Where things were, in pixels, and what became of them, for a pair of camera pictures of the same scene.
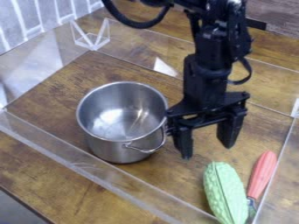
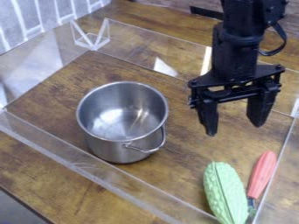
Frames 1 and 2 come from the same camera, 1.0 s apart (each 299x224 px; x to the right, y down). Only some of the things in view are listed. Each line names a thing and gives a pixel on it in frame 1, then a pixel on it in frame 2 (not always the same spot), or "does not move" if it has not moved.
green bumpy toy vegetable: x=226 y=193 does not move
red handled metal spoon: x=260 y=181 does not move
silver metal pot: x=121 y=116 does not move
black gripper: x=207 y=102 to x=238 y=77
